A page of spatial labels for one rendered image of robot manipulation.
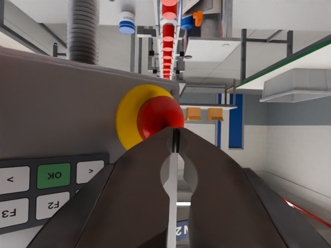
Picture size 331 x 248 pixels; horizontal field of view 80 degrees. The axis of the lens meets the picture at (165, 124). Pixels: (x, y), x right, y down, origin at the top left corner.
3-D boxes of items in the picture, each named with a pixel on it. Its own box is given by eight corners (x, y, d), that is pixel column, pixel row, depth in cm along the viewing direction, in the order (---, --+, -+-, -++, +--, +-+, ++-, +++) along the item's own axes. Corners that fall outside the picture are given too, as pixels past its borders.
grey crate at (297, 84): (294, 83, 227) (293, 102, 226) (258, 82, 227) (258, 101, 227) (340, 67, 167) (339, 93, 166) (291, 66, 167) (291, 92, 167)
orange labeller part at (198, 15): (200, 17, 47) (200, 26, 46) (191, 17, 46) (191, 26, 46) (203, 10, 44) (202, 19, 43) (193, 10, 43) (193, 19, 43)
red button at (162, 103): (166, 144, 17) (189, 147, 15) (126, 145, 15) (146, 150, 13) (167, 101, 17) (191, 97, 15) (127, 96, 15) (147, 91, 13)
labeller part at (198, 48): (222, 59, 56) (222, 62, 56) (182, 58, 56) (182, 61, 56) (241, 37, 42) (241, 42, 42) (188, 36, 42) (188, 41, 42)
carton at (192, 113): (203, 107, 544) (203, 120, 544) (199, 108, 588) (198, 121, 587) (187, 106, 540) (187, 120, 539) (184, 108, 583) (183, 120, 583)
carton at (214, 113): (225, 108, 547) (225, 121, 546) (218, 109, 594) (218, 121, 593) (211, 107, 542) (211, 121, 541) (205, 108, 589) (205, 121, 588)
